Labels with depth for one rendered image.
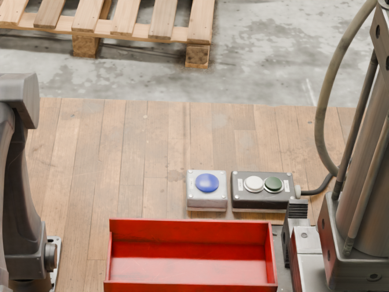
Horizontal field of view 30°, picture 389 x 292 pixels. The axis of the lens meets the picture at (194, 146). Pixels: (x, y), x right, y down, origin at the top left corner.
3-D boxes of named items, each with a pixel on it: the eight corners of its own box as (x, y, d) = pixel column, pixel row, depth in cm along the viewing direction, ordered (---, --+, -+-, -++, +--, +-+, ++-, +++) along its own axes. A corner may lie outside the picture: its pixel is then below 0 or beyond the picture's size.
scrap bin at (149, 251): (110, 240, 115) (109, 216, 111) (266, 244, 117) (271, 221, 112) (104, 306, 107) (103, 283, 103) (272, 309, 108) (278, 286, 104)
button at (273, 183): (263, 183, 123) (264, 175, 122) (279, 184, 124) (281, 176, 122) (264, 196, 121) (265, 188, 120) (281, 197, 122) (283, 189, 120)
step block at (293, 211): (281, 234, 118) (288, 199, 112) (298, 235, 118) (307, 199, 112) (284, 267, 114) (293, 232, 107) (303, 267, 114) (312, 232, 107)
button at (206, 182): (194, 179, 123) (195, 171, 122) (217, 180, 123) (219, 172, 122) (194, 197, 120) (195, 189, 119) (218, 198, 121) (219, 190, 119)
